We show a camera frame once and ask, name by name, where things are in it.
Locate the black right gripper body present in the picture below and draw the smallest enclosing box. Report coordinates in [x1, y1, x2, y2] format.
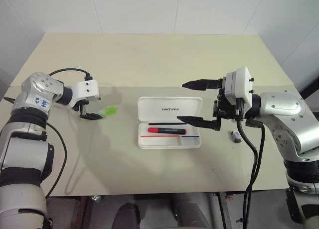
[212, 76, 247, 131]

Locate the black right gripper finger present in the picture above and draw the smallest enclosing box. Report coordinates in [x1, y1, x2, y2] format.
[176, 115, 222, 131]
[181, 78, 222, 91]

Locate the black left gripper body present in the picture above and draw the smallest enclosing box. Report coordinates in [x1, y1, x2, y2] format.
[74, 99, 90, 118]

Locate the green marker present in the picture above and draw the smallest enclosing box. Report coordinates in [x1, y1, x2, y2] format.
[96, 107, 118, 117]

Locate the small grey marker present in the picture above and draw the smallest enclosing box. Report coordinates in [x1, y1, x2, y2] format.
[230, 130, 242, 143]

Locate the white pencil case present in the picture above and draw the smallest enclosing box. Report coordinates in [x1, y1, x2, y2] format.
[137, 96, 203, 149]

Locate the red marker with black barrel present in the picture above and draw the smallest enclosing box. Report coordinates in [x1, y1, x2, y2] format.
[148, 127, 188, 135]

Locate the grey rounded shape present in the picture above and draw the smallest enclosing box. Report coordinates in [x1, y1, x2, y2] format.
[171, 192, 213, 229]

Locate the dark rounded shape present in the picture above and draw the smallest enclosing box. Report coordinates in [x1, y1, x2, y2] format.
[116, 202, 141, 229]

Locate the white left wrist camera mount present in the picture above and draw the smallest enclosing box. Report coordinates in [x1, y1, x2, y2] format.
[70, 80, 100, 109]

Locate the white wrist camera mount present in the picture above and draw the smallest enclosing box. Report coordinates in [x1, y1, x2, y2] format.
[225, 66, 255, 106]
[70, 80, 100, 109]

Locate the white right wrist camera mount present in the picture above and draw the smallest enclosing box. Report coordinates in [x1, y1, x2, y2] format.
[225, 66, 255, 106]

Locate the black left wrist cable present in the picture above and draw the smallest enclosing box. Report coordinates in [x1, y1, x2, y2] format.
[48, 68, 93, 82]

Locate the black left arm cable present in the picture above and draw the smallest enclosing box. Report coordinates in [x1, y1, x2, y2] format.
[45, 122, 68, 198]

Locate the thick black right wrist cable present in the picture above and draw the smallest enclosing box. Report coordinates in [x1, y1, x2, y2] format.
[236, 118, 258, 229]

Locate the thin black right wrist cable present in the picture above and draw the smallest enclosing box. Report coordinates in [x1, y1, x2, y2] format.
[245, 119, 266, 229]

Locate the metal table frame leg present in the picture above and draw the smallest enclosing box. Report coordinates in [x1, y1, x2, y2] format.
[213, 192, 231, 229]

